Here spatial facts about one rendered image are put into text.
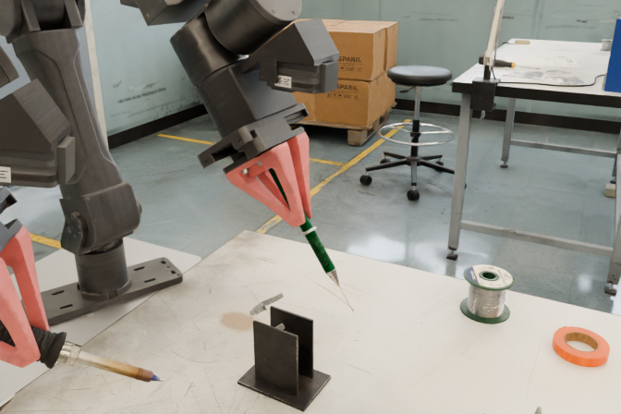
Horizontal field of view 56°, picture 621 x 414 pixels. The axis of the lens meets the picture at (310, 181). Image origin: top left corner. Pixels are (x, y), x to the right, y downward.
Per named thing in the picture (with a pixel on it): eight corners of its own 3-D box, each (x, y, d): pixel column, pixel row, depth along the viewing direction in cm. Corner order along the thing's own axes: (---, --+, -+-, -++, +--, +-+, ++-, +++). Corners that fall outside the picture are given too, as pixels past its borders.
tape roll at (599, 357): (619, 355, 66) (621, 346, 66) (588, 373, 63) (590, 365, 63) (571, 328, 71) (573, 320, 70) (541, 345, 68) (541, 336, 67)
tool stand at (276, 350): (288, 389, 66) (239, 306, 66) (353, 372, 61) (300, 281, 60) (259, 421, 62) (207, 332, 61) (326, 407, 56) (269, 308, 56)
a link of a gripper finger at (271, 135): (345, 200, 54) (297, 111, 54) (306, 228, 49) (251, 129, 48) (293, 223, 58) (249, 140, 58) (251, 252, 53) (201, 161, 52)
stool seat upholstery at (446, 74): (377, 77, 299) (378, 72, 298) (398, 66, 328) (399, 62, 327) (443, 82, 285) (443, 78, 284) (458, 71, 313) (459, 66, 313)
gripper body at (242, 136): (314, 118, 56) (277, 50, 56) (252, 146, 48) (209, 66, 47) (268, 145, 60) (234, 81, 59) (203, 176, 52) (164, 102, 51)
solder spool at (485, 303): (470, 292, 79) (475, 258, 77) (517, 307, 75) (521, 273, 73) (452, 312, 74) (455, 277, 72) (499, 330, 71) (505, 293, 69)
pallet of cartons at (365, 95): (210, 129, 425) (203, 26, 399) (257, 105, 494) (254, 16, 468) (368, 147, 385) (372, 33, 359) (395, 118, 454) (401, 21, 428)
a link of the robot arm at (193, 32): (274, 58, 53) (238, -9, 53) (233, 71, 49) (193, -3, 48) (231, 91, 57) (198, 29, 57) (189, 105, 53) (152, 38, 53)
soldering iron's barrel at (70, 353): (149, 378, 42) (60, 353, 40) (157, 362, 42) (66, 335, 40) (146, 393, 41) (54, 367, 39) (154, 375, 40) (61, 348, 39)
